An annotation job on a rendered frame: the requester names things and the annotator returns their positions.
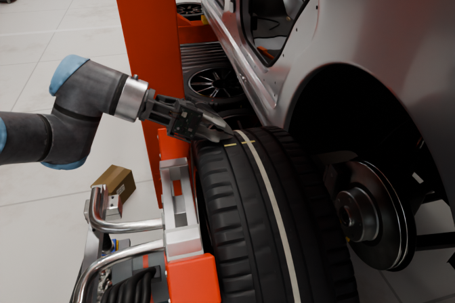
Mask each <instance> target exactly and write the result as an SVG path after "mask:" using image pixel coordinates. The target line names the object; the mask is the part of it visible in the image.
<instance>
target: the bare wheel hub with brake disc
mask: <svg viewBox="0 0 455 303"><path fill-rule="evenodd" d="M341 170H342V171H343V172H344V173H345V175H346V177H345V181H344V183H343V188H342V190H341V192H339V194H338V195H337V197H336V200H335V201H334V204H335V209H336V211H337V216H338V217H339V220H340V216H339V209H340V208H341V206H348V207H349V208H350V209H351V211H352V212H353V216H354V226H352V227H350V228H348V227H346V226H344V225H343V223H342V222H341V228H342V230H343V232H344V235H345V238H346V237H348V238H349V239H350V241H349V242H348V243H349V245H350V246H351V248H352V249H353V251H354V252H355V253H356V254H357V256H358V257H359V258H360V259H361V260H362V261H363V262H365V263H366V264H367V265H368V266H370V267H372V268H374V269H376V270H380V271H384V270H388V269H393V268H395V267H398V266H399V265H400V264H401V263H402V262H403V261H404V260H405V259H406V256H407V254H408V250H409V246H410V228H409V222H408V217H407V214H406V209H405V207H404V204H403V202H402V199H401V197H400V195H399V193H398V191H397V189H396V188H395V186H394V184H393V183H392V182H391V180H390V178H389V177H388V176H387V175H386V174H385V173H384V172H383V171H382V170H381V169H380V168H379V167H378V166H376V165H375V164H373V163H371V162H369V161H367V160H353V161H348V162H346V163H344V164H343V165H342V166H341Z"/></svg>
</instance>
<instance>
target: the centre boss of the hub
mask: <svg viewBox="0 0 455 303"><path fill-rule="evenodd" d="M339 216H340V220H341V222H342V223H343V225H344V226H346V227H348V228H350V227H352V226H354V216H353V212H352V211H351V209H350V208H349V207H348V206H341V208H340V209H339Z"/></svg>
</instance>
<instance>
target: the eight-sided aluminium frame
mask: <svg viewBox="0 0 455 303"><path fill-rule="evenodd" d="M159 170H160V178H161V182H162V195H163V204H164V213H165V230H164V234H165V247H166V254H167V262H168V263H169V262H170V261H171V260H177V259H180V258H187V257H190V256H196V255H200V254H204V249H203V244H202V237H201V232H200V225H199V224H198V222H197V218H196V211H195V207H194V200H193V195H192V188H191V184H190V171H189V165H188V160H187V158H186V157H185V158H176V159H171V160H163V161H160V163H159ZM176 180H180V181H181V192H182V195H183V197H184V202H185V207H186V216H187V222H188V225H187V226H184V227H178V228H176V226H175V215H174V209H173V196H175V192H174V187H173V181H176Z"/></svg>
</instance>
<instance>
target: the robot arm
mask: <svg viewBox="0 0 455 303"><path fill-rule="evenodd" d="M138 77H139V76H138V75H136V74H134V75H133V77H132V76H130V75H128V74H125V73H123V72H120V71H118V70H115V69H112V68H109V67H107V66H105V65H102V64H99V63H97V62H94V61H92V60H91V59H89V58H84V57H81V56H78V55H75V54H70V55H67V56H66V57H65V58H64V59H63V60H62V61H61V62H60V64H59V65H58V67H57V68H56V71H55V72H54V74H53V76H52V78H51V82H50V83H51V84H50V86H49V93H50V94H51V96H53V97H55V96H56V99H55V102H54V105H53V108H52V111H51V114H33V113H24V112H4V111H0V166H2V165H6V164H21V163H31V162H40V163H41V164H42V165H44V166H46V167H48V168H52V169H56V170H74V169H76V168H79V167H81V166H82V165H84V163H85V161H86V159H87V156H88V155H89V154H90V152H91V146H92V143H93V140H94V138H95V134H96V132H97V129H98V126H99V124H100V120H101V118H102V115H103V113H105V114H109V115H111V116H114V117H117V118H120V119H123V120H126V121H129V122H132V123H134V122H135V121H136V119H137V118H138V120H141V121H143V122H144V121H145V119H146V120H149V121H152V122H155V123H158V124H161V125H163V126H166V128H167V136H170V137H173V138H176V139H179V140H182V141H185V142H187V143H191V141H199V140H204V139H206V140H209V141H212V142H215V143H219V140H222V139H229V138H232V137H233V136H234V133H233V131H232V129H231V128H230V126H229V125H228V124H227V123H226V122H225V121H224V120H223V119H222V118H221V117H220V116H219V115H218V114H217V113H216V112H215V111H214V110H213V109H212V108H211V107H210V106H209V105H208V104H206V103H204V102H202V101H196V100H195V99H192V100H191V101H186V100H185V99H184V98H181V99H180V98H176V97H170V96H166V95H161V94H158V95H157V96H156V99H153V98H154V94H155V92H156V90H154V89H151V88H149V89H148V86H149V83H148V82H146V81H144V80H140V79H138ZM201 120H202V122H203V123H205V124H214V125H215V126H216V127H217V128H219V129H223V130H224V131H221V132H220V131H217V130H216V129H208V128H207V127H206V126H205V125H202V124H200V121H201ZM175 133H177V134H178V135H177V134H175ZM179 137H181V138H183V139H181V138H179Z"/></svg>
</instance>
